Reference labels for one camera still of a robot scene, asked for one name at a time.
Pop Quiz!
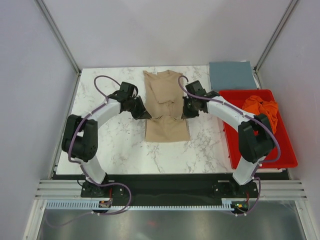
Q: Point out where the beige t shirt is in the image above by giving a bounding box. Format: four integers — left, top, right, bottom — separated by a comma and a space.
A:
143, 70, 190, 143

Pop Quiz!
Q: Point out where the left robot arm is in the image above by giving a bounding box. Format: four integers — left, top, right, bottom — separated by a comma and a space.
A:
61, 82, 151, 198

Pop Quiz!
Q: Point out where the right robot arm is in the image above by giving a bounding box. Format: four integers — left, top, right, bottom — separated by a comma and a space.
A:
177, 75, 281, 197

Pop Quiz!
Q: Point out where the folded blue-grey t shirt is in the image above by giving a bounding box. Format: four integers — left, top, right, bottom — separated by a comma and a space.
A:
209, 61, 257, 92

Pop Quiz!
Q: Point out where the orange t shirt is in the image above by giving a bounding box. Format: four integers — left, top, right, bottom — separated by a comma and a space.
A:
242, 95, 279, 134

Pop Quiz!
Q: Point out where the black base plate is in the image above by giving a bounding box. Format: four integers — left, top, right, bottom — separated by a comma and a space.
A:
93, 173, 258, 205

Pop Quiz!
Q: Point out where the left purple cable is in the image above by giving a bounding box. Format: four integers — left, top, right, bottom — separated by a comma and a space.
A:
46, 75, 133, 228

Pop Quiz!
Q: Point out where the white slotted cable duct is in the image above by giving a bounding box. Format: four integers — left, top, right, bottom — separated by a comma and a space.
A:
45, 198, 246, 211

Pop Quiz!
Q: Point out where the left aluminium frame post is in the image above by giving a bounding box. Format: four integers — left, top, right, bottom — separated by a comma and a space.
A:
34, 0, 82, 76

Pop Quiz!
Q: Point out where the aluminium frame post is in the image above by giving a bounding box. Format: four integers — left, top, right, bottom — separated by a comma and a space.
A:
34, 0, 82, 76
253, 0, 300, 75

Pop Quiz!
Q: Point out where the aluminium rail profile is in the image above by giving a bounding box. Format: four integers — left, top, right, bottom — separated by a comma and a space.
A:
35, 180, 307, 201

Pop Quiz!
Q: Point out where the right aluminium frame post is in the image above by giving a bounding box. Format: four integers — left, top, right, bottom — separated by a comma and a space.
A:
253, 0, 300, 75

